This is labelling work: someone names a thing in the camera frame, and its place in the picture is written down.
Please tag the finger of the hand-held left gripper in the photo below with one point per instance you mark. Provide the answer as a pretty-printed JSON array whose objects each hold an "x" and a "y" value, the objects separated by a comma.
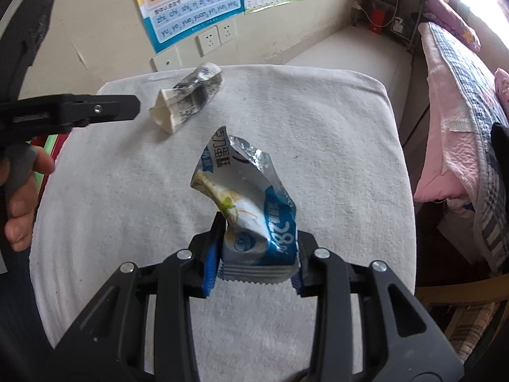
[
  {"x": 79, "y": 109},
  {"x": 28, "y": 39}
]

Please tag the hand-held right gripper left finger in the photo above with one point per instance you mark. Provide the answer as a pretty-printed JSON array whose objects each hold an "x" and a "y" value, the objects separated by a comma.
[{"x": 210, "y": 270}]

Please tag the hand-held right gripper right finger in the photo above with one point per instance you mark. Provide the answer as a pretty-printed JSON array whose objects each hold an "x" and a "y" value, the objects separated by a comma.
[{"x": 306, "y": 270}]

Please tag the red bin with green rim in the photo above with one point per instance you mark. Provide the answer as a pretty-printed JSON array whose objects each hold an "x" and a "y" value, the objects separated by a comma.
[{"x": 55, "y": 143}]

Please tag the blue white snack wrapper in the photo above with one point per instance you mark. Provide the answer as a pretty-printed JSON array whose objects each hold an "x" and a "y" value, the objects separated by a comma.
[{"x": 246, "y": 207}]

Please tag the white black carton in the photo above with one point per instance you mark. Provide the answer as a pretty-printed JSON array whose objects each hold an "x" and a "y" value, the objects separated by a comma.
[{"x": 187, "y": 95}]

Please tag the person's left hand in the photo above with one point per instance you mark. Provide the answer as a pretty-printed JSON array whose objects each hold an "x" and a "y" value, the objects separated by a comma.
[{"x": 22, "y": 219}]

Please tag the wooden chair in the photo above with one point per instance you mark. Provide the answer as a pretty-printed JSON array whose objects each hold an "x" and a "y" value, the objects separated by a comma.
[{"x": 437, "y": 292}]

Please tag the plaid chair cushion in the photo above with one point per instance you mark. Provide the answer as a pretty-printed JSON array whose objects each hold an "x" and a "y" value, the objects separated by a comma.
[{"x": 473, "y": 334}]

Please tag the bed with pink bedding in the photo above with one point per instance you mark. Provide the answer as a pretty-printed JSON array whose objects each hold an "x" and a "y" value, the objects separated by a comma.
[{"x": 441, "y": 135}]

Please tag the black clothing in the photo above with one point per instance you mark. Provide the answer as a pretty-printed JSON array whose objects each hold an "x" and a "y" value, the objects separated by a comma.
[{"x": 501, "y": 143}]

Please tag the bed with plaid quilt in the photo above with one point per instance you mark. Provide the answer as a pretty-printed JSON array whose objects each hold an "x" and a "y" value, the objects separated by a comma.
[{"x": 469, "y": 99}]

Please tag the small red container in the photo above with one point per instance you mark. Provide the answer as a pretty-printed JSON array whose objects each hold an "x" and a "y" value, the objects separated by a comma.
[{"x": 377, "y": 20}]

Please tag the small white item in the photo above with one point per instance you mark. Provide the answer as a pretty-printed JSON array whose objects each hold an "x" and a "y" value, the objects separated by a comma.
[{"x": 397, "y": 26}]

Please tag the pink duvet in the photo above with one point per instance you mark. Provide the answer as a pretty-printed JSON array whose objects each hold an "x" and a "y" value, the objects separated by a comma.
[{"x": 502, "y": 87}]

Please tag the dark shelf rack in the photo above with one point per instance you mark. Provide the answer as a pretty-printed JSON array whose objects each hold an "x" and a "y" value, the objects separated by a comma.
[{"x": 413, "y": 12}]

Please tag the purple pillow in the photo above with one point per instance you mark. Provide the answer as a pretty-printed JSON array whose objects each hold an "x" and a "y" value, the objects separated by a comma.
[{"x": 453, "y": 20}]

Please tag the white wall plate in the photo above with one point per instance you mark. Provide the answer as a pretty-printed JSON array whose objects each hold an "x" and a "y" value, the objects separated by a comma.
[{"x": 165, "y": 59}]

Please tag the white wall socket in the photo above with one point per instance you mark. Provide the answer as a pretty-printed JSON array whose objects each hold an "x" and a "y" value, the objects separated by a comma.
[
  {"x": 207, "y": 41},
  {"x": 227, "y": 32}
]

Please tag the blue letter wall poster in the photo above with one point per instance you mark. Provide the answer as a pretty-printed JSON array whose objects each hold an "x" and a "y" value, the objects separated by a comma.
[{"x": 191, "y": 8}]

